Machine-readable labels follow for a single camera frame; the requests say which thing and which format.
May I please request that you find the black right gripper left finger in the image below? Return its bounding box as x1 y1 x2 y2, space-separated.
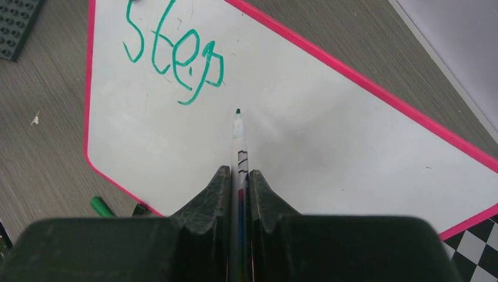
1 166 231 281

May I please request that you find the white marker pen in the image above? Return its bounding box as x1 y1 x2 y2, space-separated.
228 109 249 281

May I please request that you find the pink-framed whiteboard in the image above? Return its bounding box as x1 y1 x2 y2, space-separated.
85 1 497 239

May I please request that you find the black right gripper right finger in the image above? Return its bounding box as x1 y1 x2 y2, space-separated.
248 170 461 281

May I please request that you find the grey studded baseplate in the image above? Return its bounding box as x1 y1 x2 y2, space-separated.
0 0 45 62

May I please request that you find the green marker cap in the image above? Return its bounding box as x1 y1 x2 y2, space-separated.
90 196 115 217

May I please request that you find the black and white chessboard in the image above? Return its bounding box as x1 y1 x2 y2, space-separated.
443 215 498 282

